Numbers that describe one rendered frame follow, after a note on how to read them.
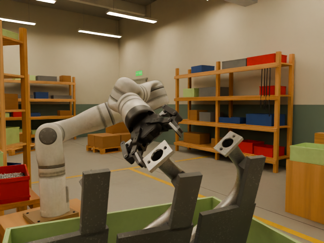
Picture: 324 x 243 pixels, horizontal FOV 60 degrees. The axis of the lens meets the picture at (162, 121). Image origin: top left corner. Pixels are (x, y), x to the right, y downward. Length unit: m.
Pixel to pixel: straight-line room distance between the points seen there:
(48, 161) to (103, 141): 6.16
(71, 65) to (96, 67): 0.97
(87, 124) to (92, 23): 10.61
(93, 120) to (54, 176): 0.24
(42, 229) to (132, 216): 0.24
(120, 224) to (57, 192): 0.31
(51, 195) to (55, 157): 0.14
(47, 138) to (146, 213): 0.43
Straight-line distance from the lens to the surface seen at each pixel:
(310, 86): 5.87
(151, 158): 0.51
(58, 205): 1.10
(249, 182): 0.65
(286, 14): 6.36
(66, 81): 10.35
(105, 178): 0.49
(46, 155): 1.07
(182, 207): 0.54
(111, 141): 7.34
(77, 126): 1.10
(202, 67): 6.85
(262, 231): 0.82
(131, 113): 0.64
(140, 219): 0.88
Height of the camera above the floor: 1.27
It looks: 4 degrees down
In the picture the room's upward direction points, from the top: straight up
